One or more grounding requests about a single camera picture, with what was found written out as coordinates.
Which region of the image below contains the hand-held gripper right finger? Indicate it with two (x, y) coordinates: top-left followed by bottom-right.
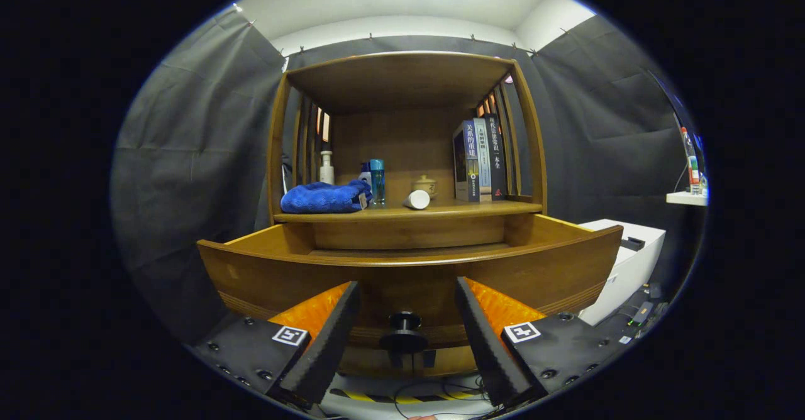
(454, 277), (623, 407)

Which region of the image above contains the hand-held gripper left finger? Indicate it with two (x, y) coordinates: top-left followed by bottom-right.
(189, 281), (362, 408)

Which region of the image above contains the wooden drawer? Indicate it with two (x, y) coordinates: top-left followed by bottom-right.
(197, 214), (625, 353)

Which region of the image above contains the black drawer knob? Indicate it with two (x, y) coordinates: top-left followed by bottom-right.
(379, 311), (430, 353)

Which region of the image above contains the wooden countertop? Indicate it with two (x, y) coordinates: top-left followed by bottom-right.
(274, 197), (543, 223)

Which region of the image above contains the yellow and black floor tape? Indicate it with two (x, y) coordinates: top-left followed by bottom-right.
(330, 387), (485, 404)

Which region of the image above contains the folded blue towel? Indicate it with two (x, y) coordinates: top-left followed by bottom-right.
(280, 180), (373, 214)

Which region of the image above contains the white box unit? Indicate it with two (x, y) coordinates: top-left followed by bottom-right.
(577, 219), (666, 326)

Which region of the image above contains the clear blue bottle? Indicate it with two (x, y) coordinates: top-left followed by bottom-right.
(369, 159), (386, 206)

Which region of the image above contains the book with pale grey spine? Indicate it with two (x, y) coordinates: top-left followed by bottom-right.
(473, 117), (493, 203)

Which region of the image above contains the book with blue spine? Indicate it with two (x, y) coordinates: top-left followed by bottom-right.
(453, 119), (482, 203)

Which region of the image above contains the book with black spine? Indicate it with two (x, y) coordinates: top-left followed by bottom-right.
(483, 113), (509, 201)

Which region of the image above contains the black backdrop cloth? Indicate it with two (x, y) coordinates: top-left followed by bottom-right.
(110, 8), (705, 345)

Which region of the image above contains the clear plastic drink bottle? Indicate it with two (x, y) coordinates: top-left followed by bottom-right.
(680, 126), (701, 194)

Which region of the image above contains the wooden cabinet with shelf frame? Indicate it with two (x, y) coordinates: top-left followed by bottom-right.
(197, 51), (625, 380)

